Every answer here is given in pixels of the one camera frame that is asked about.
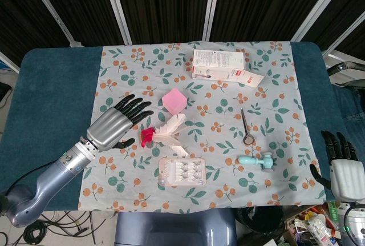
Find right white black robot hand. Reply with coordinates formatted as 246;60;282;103
310;130;365;202

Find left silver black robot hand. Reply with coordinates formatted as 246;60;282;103
86;94;154;153

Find red white feather shuttlecock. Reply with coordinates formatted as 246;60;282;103
140;113;189;157

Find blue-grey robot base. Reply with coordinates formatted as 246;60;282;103
114;209;238;246

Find cluttered parts box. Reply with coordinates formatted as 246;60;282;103
281;201;347;246

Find teal table cover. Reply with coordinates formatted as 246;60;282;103
0;41;340;204

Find pink foam cube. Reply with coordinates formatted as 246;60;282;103
161;88;188;115

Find clear plastic blister pack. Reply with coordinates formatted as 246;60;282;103
158;157;206;187

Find teal massage roller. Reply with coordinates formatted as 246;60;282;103
238;152;277;173

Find black round bin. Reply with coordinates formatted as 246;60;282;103
236;205;286;234

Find floral leaf print cloth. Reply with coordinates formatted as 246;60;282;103
78;40;327;212

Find black office chair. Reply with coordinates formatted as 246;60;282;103
326;61;365;87

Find white red medicine box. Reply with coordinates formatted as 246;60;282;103
191;49;264;88

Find black floor cables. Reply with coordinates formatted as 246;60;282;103
22;211;115;246

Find white folding screen frame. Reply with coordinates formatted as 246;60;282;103
0;0;365;71

